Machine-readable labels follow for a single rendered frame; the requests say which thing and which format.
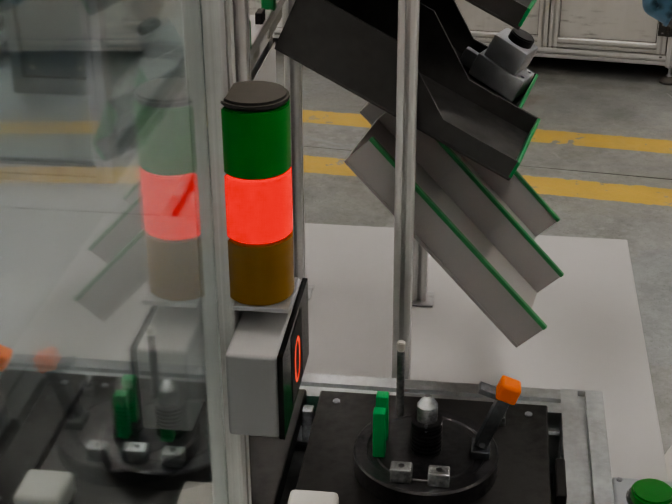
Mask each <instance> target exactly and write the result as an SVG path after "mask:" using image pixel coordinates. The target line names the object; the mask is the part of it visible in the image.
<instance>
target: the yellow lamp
mask: <svg viewBox="0 0 672 504"><path fill-rule="evenodd" d="M228 259H229V279H230V297H231V298H232V299H233V300H235V301H237V302H239V303H242V304H246V305H252V306H266V305H272V304H276V303H279V302H282V301H284V300H286V299H287V298H288V297H290V296H291V295H292V293H293V292H294V251H293V230H292V232H291V233H290V234H289V235H288V236H287V237H285V238H284V239H282V240H279V241H277V242H273V243H268V244H245V243H240V242H237V241H234V240H232V239H231V238H230V239H229V240H228Z"/></svg>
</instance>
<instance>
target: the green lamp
mask: <svg viewBox="0 0 672 504"><path fill-rule="evenodd" d="M221 119H222V139H223V159H224V172H225V173H226V174H228V175H230V176H232V177H235V178H240V179H247V180H260V179H268V178H273V177H277V176H279V175H282V174H284V173H285V172H286V171H288V170H289V169H290V167H291V122H290V100H288V101H287V102H286V103H285V104H284V105H282V106H280V107H278V108H275V109H272V110H267V111H258V112H244V111H236V110H232V109H229V108H226V107H223V109H221Z"/></svg>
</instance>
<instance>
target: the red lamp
mask: <svg viewBox="0 0 672 504"><path fill-rule="evenodd" d="M224 179H225V199H226V219H227V236H228V237H229V238H231V239H232V240H234V241H237V242H240V243H245V244H268V243H273V242H277V241H279V240H282V239H284V238H285V237H287V236H288V235H289V234H290V233H291V232H292V230H293V208H292V167H290V169H289V170H288V171H286V172H285V173H284V174H282V175H279V176H277V177H273V178H268V179H260V180H247V179H240V178H235V177H232V176H230V175H228V174H227V175H226V176H224Z"/></svg>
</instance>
